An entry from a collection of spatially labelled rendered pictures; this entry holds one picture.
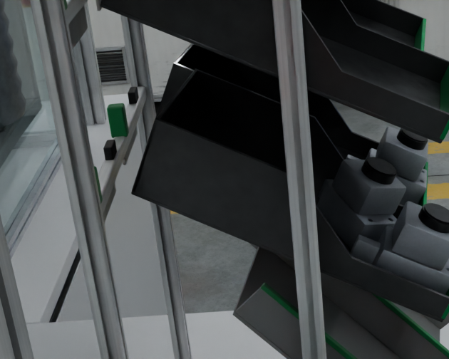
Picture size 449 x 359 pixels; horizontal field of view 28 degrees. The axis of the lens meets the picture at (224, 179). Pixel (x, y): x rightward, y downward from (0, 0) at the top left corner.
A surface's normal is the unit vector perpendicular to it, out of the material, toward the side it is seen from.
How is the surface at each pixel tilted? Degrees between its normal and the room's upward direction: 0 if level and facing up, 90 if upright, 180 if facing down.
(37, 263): 0
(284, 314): 90
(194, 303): 0
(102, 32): 90
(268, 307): 90
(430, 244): 90
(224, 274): 0
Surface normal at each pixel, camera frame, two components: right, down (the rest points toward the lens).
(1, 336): 0.99, -0.07
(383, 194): 0.45, 0.57
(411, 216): 0.31, -0.82
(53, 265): -0.11, -0.91
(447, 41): -0.08, 0.42
